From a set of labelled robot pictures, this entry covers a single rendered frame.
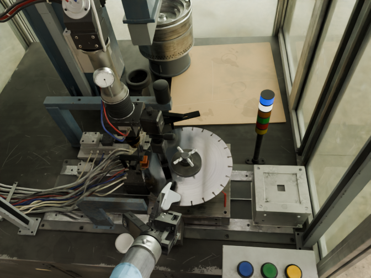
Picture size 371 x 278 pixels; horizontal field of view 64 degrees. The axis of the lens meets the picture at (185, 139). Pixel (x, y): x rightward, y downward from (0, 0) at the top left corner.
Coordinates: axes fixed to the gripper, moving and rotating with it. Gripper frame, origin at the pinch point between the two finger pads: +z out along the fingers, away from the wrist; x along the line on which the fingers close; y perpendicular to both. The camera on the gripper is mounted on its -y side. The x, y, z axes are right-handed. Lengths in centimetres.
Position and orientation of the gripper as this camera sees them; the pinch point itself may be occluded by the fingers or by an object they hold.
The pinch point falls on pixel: (167, 202)
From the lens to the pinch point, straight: 96.2
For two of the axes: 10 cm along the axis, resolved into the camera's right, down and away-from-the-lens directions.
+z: 2.8, -3.3, 9.0
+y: 9.6, 1.8, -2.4
